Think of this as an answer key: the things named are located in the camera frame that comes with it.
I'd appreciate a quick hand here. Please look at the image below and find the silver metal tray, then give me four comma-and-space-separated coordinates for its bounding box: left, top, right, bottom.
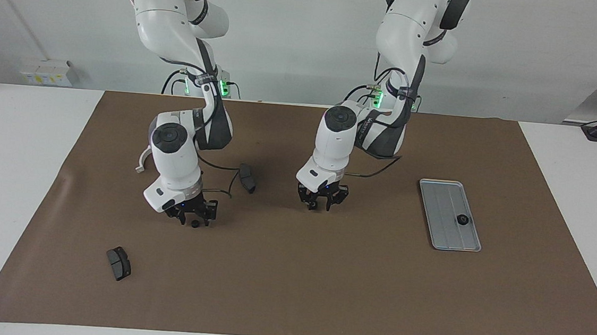
414, 178, 488, 254

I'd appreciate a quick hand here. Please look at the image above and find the long grey brake pad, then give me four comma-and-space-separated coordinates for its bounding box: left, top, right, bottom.
237, 164, 259, 195

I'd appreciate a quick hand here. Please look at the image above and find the brown table mat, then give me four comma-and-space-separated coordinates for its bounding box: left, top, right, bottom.
0, 79, 597, 335

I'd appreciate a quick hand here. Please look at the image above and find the short grey brake pad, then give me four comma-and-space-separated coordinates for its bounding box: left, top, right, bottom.
104, 246, 133, 282

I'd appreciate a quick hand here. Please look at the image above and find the white cardboard box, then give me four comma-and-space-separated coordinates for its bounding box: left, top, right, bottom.
19, 57, 81, 88

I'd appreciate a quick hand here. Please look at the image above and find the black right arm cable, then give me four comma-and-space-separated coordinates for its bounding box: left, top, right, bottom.
150, 56, 249, 201

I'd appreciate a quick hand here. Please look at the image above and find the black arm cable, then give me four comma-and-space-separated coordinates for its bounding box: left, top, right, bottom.
345, 65, 411, 183
150, 56, 249, 201

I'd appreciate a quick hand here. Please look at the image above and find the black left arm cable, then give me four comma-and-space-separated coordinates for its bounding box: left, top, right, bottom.
345, 65, 411, 183

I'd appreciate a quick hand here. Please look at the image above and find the white curved plastic bracket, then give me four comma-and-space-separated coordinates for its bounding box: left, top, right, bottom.
134, 144, 154, 175

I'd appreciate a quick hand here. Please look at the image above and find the black base cable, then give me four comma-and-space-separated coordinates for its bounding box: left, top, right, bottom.
161, 69, 190, 97
343, 83, 377, 109

